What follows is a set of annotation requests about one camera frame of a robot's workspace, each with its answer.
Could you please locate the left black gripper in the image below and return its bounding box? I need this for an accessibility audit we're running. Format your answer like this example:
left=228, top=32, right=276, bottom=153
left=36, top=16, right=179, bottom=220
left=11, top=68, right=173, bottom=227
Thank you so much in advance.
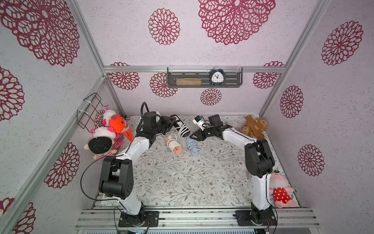
left=153, top=115, right=176, bottom=136

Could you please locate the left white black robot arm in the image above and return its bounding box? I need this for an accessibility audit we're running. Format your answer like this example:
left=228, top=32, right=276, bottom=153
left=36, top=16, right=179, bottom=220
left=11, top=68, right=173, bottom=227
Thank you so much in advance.
left=99, top=112, right=177, bottom=216

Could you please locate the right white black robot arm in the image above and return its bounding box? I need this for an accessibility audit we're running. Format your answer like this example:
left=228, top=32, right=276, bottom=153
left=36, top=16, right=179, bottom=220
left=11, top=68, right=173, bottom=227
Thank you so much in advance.
left=191, top=115, right=275, bottom=211

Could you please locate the light blue power strip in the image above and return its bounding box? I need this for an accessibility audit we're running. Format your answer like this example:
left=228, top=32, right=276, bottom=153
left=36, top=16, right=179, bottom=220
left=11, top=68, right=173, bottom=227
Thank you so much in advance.
left=185, top=136, right=200, bottom=157

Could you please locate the floral table mat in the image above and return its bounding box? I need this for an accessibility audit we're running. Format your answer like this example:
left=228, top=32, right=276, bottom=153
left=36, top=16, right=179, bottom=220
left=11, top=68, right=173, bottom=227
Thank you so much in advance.
left=100, top=114, right=293, bottom=208

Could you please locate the tan pouch on shelf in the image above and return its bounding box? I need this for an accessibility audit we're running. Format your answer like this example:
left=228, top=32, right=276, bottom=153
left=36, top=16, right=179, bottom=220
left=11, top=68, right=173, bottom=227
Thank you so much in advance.
left=176, top=78, right=202, bottom=86

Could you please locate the orange fish plush toy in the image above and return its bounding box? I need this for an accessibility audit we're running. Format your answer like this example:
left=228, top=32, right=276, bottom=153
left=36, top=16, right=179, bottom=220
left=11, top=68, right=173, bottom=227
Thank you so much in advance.
left=102, top=108, right=133, bottom=142

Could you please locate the brown teddy bear plush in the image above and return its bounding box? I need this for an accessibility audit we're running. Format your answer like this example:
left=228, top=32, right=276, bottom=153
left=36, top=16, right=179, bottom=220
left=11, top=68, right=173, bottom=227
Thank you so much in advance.
left=240, top=115, right=268, bottom=139

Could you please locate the teal alarm clock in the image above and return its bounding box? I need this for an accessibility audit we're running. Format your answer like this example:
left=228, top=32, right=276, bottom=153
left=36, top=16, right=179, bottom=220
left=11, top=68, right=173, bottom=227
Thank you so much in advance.
left=209, top=69, right=226, bottom=85

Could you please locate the black faced striped plush doll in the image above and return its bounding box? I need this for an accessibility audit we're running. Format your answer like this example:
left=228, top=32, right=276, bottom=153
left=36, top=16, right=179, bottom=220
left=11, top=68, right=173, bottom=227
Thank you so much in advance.
left=84, top=126, right=123, bottom=161

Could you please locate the pink plush red dotted dress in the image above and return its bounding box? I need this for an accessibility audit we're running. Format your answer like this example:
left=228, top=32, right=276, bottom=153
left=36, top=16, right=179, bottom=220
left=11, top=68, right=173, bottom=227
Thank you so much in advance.
left=269, top=170, right=297, bottom=208

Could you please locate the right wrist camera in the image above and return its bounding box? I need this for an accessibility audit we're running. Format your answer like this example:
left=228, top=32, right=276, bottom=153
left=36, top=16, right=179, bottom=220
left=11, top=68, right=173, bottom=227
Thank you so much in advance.
left=193, top=116, right=209, bottom=130

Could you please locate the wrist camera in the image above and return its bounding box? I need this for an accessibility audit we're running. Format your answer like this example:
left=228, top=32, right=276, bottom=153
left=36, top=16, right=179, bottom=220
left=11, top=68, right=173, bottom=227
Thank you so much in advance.
left=193, top=116, right=209, bottom=130
left=155, top=111, right=161, bottom=122

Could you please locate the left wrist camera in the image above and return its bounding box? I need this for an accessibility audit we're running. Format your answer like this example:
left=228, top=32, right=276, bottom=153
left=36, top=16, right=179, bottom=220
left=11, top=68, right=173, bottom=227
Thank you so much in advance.
left=155, top=111, right=161, bottom=122

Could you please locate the pink power strip white cord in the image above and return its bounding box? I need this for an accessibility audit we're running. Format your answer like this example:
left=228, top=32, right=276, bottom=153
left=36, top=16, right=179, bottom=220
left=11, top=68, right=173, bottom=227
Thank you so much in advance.
left=164, top=133, right=183, bottom=155

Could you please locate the grey wall shelf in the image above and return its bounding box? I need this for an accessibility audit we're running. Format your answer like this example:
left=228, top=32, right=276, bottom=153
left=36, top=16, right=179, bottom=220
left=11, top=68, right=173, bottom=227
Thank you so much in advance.
left=167, top=66, right=243, bottom=88

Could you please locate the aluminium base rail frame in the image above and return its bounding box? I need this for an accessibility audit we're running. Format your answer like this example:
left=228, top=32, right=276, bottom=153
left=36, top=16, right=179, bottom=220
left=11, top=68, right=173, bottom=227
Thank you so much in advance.
left=73, top=206, right=322, bottom=234

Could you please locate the black wire wall basket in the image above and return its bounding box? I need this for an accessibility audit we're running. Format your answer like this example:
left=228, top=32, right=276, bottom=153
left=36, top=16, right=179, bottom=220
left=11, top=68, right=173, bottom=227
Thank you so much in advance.
left=76, top=92, right=108, bottom=133

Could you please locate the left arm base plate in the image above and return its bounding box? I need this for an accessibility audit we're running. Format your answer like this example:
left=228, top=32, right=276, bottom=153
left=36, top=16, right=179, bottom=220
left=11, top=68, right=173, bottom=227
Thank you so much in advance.
left=118, top=211, right=160, bottom=228

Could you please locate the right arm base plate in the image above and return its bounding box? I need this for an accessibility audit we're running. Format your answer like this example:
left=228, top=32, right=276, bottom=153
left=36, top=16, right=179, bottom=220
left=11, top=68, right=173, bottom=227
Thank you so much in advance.
left=233, top=208, right=278, bottom=227

